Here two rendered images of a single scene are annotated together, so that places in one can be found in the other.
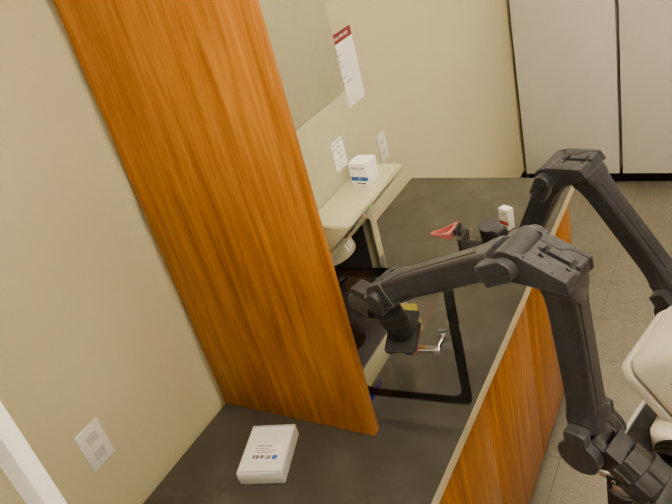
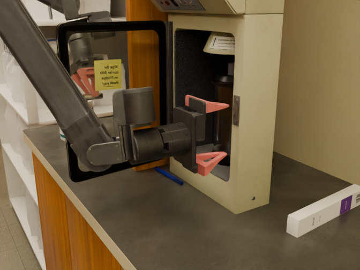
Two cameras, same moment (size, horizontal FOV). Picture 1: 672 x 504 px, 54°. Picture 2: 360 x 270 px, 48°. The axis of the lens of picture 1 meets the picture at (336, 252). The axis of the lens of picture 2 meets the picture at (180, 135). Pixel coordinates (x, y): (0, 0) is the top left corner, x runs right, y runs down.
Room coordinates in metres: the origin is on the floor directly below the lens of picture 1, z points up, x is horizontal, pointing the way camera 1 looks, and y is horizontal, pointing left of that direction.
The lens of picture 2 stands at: (1.83, -0.99, 1.43)
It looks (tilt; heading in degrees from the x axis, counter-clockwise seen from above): 18 degrees down; 112
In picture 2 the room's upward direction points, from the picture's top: straight up
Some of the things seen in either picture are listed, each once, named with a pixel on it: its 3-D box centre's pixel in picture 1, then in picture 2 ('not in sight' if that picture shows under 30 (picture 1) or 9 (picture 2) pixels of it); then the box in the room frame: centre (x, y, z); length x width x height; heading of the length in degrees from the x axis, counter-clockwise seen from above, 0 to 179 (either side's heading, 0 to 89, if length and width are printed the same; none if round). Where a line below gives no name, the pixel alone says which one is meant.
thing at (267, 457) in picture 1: (268, 453); not in sight; (1.26, 0.30, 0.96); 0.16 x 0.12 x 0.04; 163
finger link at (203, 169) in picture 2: not in sight; (205, 150); (1.60, -0.31, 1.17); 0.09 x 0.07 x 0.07; 54
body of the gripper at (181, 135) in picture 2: (473, 249); (173, 139); (1.56, -0.37, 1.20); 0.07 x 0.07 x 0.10; 54
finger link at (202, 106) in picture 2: (447, 238); (207, 115); (1.60, -0.31, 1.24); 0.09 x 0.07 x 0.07; 54
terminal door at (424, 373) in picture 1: (399, 337); (118, 99); (1.28, -0.09, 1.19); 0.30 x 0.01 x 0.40; 60
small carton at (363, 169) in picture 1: (363, 170); not in sight; (1.50, -0.12, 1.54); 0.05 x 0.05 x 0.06; 50
